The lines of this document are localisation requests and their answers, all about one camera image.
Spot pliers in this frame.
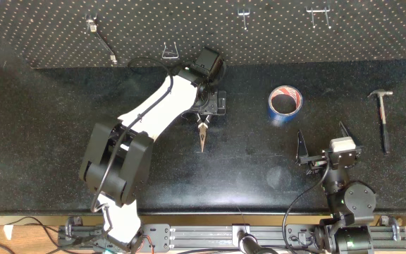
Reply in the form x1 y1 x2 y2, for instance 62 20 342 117
195 113 212 154

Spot roll of blue tape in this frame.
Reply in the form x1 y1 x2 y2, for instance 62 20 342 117
267 85 304 125

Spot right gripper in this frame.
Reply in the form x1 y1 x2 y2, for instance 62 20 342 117
295 120 363 174

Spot black pegboard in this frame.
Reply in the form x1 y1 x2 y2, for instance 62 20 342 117
0 0 406 70

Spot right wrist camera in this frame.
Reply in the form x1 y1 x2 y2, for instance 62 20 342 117
329 136 357 154

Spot mounting rail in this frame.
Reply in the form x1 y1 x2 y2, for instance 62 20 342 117
57 214 406 254

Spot hammer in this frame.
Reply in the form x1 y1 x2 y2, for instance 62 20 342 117
367 89 394 155

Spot thin black wire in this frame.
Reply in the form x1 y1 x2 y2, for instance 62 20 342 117
4 215 71 253

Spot white tape strip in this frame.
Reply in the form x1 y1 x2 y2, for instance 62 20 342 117
2 224 15 241

